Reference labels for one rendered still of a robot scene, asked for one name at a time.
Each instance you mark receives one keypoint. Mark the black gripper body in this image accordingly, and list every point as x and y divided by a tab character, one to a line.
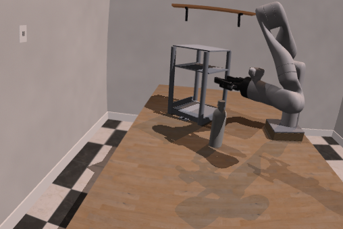
242	86

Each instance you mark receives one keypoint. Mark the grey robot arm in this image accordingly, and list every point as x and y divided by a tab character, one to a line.
291	74

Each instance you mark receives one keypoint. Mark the grey shelving unit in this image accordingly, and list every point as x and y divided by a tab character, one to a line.
189	108

